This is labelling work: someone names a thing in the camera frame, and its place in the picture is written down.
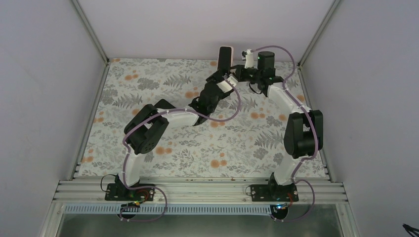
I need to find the black smartphone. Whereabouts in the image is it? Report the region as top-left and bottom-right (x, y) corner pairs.
(217, 46), (234, 77)

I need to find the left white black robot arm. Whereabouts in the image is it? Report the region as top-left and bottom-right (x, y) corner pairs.
(118, 74), (238, 200)

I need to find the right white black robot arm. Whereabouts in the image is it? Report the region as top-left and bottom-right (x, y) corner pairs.
(234, 49), (323, 201)

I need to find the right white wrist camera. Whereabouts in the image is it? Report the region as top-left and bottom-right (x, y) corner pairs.
(242, 49), (254, 69)

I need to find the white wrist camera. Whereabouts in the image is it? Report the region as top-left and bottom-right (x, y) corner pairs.
(216, 75), (238, 93)
(242, 49), (254, 69)

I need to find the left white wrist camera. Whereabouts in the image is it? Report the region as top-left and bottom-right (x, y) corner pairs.
(216, 75), (238, 93)

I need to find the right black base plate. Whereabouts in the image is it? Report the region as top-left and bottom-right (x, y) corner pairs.
(250, 184), (299, 202)

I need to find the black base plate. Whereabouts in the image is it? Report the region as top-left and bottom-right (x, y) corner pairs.
(250, 184), (299, 202)
(104, 184), (155, 202)

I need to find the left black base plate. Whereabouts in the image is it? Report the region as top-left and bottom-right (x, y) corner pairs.
(104, 184), (155, 202)

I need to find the aluminium frame rail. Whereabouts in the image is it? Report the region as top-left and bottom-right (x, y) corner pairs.
(53, 176), (348, 204)

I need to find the slotted grey cable duct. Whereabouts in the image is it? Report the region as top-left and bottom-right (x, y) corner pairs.
(64, 203), (271, 215)

